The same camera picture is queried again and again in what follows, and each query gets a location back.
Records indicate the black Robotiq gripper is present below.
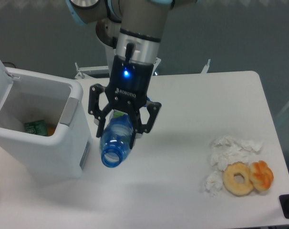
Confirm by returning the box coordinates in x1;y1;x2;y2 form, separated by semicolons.
88;43;162;148

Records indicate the clear blue plastic bottle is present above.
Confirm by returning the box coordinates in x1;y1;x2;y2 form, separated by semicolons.
100;110;133;168

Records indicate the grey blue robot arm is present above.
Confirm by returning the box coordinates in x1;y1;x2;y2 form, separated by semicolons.
66;0;172;146

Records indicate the white trash can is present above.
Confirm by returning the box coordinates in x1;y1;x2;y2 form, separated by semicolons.
0;60;92;177

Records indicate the orange item in bin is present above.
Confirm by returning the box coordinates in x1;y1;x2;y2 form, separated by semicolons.
47;126;56;136

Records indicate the green carton in bin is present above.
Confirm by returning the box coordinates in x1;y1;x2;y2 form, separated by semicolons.
24;120;47;136

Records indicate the crumpled white tissue middle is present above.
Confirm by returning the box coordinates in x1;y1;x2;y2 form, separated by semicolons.
209;147;249;171

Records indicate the crumpled white tissue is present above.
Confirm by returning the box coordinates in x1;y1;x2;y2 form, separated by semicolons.
209;147;249;171
205;171;223;197
210;135;263;153

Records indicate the crumpled white tissue upper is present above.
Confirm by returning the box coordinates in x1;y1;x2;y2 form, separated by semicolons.
210;135;263;153

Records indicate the crumpled white tissue lower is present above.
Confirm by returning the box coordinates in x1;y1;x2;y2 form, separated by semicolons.
205;171;223;197

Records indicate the glazed twisted pastry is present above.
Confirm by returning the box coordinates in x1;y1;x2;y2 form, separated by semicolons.
249;160;274;192

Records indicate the ring donut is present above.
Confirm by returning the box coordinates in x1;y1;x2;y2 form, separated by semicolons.
222;163;254;196

